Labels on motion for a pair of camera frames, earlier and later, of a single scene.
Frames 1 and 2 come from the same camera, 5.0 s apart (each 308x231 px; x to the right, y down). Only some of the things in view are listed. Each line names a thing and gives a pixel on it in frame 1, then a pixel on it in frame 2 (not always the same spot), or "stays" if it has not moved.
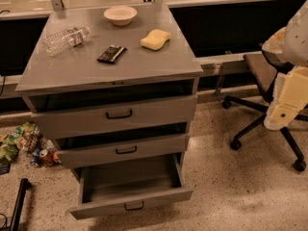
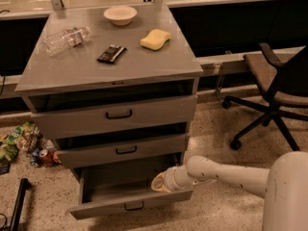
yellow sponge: (155, 39) stays
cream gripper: (296, 41) -> (170, 179)
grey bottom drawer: (111, 190) stays
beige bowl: (121, 15) stays
